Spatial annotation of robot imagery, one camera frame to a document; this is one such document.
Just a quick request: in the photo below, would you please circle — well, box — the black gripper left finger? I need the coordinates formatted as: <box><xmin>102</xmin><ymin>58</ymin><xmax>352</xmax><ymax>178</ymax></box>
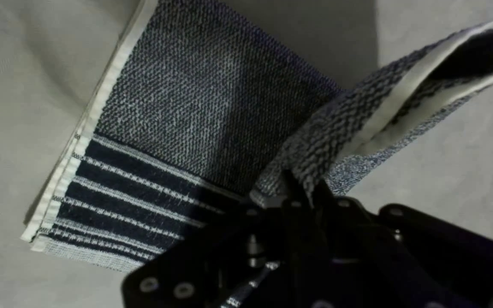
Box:
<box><xmin>122</xmin><ymin>170</ymin><xmax>319</xmax><ymax>308</ymax></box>

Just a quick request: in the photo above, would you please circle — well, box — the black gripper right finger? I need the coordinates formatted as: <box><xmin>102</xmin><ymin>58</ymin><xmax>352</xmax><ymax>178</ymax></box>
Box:
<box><xmin>312</xmin><ymin>180</ymin><xmax>493</xmax><ymax>308</ymax></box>

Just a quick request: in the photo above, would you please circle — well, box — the grey striped towel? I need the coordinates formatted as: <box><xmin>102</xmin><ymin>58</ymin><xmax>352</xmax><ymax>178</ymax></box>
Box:
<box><xmin>20</xmin><ymin>0</ymin><xmax>493</xmax><ymax>274</ymax></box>

